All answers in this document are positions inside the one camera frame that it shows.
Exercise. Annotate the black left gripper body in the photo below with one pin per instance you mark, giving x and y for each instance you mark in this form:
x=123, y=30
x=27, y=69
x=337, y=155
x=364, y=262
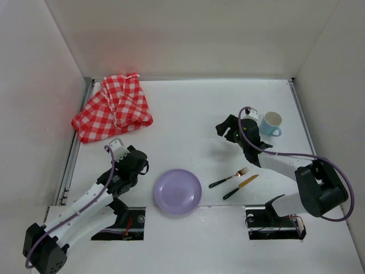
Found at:
x=137, y=157

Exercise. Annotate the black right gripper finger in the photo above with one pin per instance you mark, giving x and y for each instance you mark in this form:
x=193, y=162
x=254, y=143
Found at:
x=221, y=129
x=231, y=123

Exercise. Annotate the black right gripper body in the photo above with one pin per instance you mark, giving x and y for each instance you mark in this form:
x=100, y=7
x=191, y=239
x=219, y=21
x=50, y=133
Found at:
x=228, y=127

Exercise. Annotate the light blue mug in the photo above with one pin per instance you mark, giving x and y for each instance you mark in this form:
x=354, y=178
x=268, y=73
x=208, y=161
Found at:
x=270, y=124

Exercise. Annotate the gold fork green handle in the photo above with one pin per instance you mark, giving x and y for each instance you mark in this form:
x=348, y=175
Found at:
x=237, y=174

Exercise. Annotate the lilac plastic plate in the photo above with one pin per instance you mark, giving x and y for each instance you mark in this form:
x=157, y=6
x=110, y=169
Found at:
x=177, y=192

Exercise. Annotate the gold knife green handle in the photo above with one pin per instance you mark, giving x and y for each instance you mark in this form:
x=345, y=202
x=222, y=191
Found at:
x=244, y=183

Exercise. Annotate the red white checkered cloth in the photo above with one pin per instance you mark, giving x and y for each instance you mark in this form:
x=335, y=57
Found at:
x=119, y=107

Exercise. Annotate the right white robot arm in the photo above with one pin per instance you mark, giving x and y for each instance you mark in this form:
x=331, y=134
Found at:
x=321, y=186

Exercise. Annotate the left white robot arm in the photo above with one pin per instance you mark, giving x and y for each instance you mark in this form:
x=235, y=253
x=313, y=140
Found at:
x=47, y=246

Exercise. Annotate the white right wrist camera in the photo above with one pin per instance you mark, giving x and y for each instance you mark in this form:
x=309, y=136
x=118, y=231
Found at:
x=252, y=113

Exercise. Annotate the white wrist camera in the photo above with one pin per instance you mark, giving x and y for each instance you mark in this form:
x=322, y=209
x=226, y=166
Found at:
x=252, y=113
x=118, y=149

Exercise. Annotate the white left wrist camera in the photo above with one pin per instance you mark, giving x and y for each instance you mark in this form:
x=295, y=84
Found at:
x=118, y=149

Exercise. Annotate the right aluminium table rail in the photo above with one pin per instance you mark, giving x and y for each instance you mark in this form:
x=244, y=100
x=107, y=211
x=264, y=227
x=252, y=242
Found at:
x=301, y=114

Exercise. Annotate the aluminium table rail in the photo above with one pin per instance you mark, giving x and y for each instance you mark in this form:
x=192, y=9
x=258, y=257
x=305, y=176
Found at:
x=301, y=114
x=66, y=177

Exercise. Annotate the left aluminium table rail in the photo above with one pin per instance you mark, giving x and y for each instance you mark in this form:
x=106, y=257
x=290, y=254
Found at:
x=66, y=177

